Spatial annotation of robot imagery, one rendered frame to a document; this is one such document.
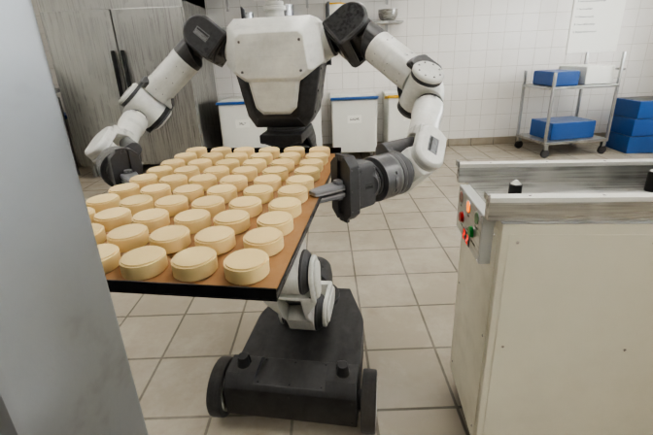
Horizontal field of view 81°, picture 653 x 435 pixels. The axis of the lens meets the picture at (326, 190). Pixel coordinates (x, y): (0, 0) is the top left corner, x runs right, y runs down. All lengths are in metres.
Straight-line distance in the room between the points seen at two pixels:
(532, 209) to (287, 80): 0.70
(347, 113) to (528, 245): 3.58
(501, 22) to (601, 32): 1.23
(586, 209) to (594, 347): 0.39
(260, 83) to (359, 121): 3.40
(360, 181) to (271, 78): 0.51
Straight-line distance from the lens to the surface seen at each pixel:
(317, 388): 1.43
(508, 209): 1.00
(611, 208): 1.10
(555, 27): 5.80
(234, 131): 4.57
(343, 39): 1.08
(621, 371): 1.37
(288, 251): 0.48
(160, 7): 4.44
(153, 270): 0.48
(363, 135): 4.50
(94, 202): 0.72
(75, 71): 4.85
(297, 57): 1.07
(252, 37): 1.11
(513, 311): 1.14
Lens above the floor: 1.23
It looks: 20 degrees down
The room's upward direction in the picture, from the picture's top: 2 degrees counter-clockwise
